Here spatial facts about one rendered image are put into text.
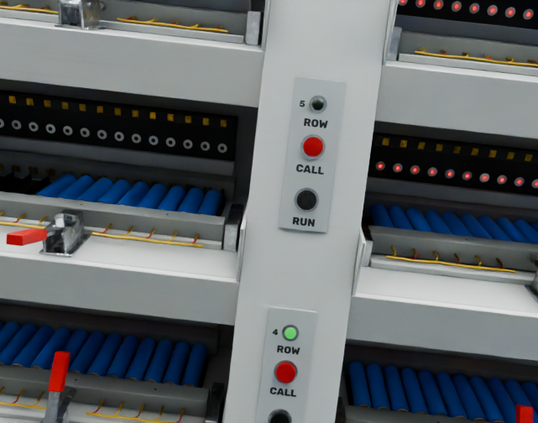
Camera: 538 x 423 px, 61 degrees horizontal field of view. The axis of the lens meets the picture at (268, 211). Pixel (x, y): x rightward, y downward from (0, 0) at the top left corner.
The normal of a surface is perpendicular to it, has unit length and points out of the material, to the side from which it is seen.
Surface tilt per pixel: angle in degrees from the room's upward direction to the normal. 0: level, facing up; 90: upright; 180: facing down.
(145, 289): 109
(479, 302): 19
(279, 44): 90
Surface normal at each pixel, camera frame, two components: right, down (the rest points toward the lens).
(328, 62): -0.02, 0.09
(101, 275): -0.05, 0.40
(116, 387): 0.10, -0.91
